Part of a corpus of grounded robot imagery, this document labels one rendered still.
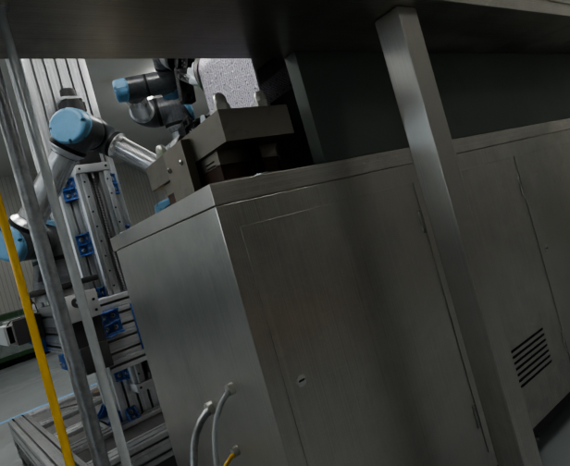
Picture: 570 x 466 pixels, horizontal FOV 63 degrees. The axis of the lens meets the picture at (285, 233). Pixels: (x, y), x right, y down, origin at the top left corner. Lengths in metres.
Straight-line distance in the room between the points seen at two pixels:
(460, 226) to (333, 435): 0.46
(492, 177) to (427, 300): 0.47
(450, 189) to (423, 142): 0.10
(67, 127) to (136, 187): 8.87
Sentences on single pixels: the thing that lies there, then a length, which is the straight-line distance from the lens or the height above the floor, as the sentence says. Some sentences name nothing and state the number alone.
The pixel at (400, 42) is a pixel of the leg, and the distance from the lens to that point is 0.98.
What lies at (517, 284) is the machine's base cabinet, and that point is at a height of 0.47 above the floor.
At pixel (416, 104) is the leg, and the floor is 0.95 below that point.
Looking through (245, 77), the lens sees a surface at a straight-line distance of 1.13.
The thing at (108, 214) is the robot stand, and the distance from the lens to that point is 2.01.
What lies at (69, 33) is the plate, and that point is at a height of 1.14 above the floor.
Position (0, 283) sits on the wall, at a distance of 9.56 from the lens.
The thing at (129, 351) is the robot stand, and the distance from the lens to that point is 1.84.
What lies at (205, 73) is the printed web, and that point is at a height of 1.24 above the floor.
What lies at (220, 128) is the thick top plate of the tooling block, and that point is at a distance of 0.86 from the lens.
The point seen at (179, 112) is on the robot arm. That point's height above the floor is 1.37.
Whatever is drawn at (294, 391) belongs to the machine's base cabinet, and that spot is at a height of 0.51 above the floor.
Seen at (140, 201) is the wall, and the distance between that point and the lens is 10.39.
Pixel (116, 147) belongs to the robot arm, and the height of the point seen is 1.21.
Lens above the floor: 0.79
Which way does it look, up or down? level
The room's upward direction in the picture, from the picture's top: 16 degrees counter-clockwise
